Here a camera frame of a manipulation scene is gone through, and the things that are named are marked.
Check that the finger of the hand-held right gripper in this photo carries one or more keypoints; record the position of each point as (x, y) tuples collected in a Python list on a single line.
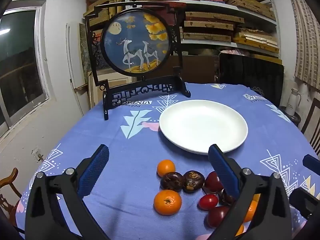
[(303, 201), (311, 164)]

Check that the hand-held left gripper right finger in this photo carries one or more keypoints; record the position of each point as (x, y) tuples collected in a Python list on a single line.
[(223, 170)]

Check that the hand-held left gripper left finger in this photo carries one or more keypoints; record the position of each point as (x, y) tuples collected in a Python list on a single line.
[(95, 170)]

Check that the dark red plum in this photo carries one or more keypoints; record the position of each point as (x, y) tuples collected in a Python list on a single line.
[(213, 182), (208, 201), (217, 216)]

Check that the dark brown round fruit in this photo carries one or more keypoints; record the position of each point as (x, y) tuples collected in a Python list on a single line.
[(193, 181), (225, 199), (172, 181)]

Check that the white round plate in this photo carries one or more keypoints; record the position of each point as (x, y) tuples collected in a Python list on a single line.
[(200, 127)]

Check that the orange mandarin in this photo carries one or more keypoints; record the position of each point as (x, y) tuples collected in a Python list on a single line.
[(167, 202), (166, 168), (251, 211)]

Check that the dark wooden chair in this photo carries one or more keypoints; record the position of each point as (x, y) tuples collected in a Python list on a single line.
[(311, 127)]

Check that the dark round stool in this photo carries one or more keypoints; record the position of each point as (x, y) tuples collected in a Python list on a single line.
[(292, 118)]

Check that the white thermos jug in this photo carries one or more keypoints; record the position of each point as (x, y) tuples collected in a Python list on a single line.
[(292, 102)]

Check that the brown carved wooden chair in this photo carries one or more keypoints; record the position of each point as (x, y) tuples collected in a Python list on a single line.
[(7, 192)]

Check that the black office chair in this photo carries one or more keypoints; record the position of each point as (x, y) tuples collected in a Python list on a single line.
[(250, 72)]

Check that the pink cloth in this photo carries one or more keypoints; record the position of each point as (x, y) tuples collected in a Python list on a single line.
[(233, 52)]

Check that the dark framed picture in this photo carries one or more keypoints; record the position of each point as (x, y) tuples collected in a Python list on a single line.
[(85, 50)]

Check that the round deer screen on stand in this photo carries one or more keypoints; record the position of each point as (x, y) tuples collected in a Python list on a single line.
[(135, 45)]

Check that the checked beige curtain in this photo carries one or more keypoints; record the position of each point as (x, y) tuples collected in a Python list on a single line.
[(306, 30)]

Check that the shelf of wooden boxes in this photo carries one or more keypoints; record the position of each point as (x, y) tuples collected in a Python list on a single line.
[(210, 25)]

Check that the dark red box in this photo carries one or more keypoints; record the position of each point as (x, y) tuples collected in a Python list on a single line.
[(172, 12)]

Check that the white metal shelf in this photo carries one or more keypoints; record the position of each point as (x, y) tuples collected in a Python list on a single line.
[(207, 4)]

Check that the light wooden frame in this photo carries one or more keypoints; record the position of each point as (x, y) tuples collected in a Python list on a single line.
[(117, 81)]

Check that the white wall conduit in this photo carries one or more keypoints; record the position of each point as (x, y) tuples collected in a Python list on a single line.
[(70, 67)]

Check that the window with white frame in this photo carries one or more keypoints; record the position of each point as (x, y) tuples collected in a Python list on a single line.
[(20, 62)]

